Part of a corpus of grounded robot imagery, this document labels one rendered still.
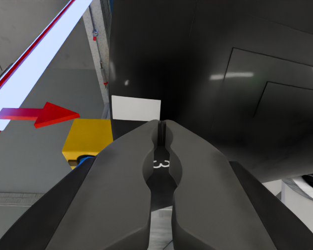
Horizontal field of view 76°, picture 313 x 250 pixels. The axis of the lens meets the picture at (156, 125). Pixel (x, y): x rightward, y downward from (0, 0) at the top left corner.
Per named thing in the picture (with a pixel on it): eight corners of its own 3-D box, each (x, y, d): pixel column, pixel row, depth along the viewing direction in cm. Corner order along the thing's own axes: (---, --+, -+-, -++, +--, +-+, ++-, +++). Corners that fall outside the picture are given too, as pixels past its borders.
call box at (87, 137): (126, 153, 57) (122, 189, 50) (91, 153, 57) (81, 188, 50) (120, 114, 45) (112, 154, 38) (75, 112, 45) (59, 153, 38)
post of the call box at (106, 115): (117, 109, 59) (110, 144, 51) (107, 109, 59) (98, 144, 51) (116, 102, 57) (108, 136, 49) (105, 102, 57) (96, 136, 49)
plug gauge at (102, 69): (108, 89, 52) (103, 62, 46) (104, 89, 52) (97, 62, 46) (109, 87, 53) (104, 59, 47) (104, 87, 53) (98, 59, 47)
